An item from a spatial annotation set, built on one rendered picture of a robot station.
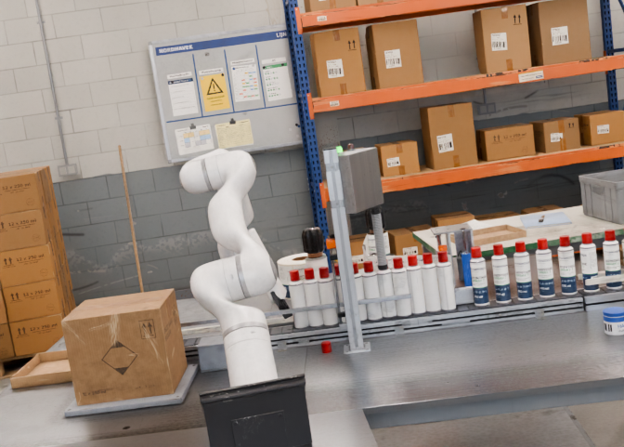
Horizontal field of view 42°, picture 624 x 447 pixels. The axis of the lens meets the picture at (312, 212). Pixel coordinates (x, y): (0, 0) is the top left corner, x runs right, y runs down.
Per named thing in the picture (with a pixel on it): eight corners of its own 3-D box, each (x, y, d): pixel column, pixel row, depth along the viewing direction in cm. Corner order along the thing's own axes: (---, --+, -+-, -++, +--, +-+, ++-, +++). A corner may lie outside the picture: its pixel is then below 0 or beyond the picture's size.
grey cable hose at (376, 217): (387, 267, 270) (380, 205, 267) (388, 269, 267) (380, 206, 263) (377, 268, 270) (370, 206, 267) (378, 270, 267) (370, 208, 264)
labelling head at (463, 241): (475, 292, 295) (468, 223, 291) (482, 301, 282) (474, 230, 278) (437, 296, 296) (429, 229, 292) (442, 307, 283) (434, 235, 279)
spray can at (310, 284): (326, 322, 285) (318, 266, 281) (321, 327, 280) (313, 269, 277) (311, 323, 286) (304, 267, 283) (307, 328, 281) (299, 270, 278)
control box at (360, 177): (384, 203, 271) (377, 147, 268) (357, 213, 257) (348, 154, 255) (359, 203, 277) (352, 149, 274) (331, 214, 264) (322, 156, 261)
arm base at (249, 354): (300, 408, 207) (287, 343, 217) (291, 382, 191) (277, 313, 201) (227, 426, 207) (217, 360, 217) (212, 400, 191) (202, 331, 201)
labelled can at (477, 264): (487, 302, 282) (482, 244, 279) (490, 306, 277) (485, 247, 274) (473, 304, 282) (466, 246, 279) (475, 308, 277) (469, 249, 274)
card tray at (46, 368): (118, 353, 301) (116, 343, 300) (97, 378, 275) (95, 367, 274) (39, 363, 302) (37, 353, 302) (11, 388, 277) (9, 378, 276)
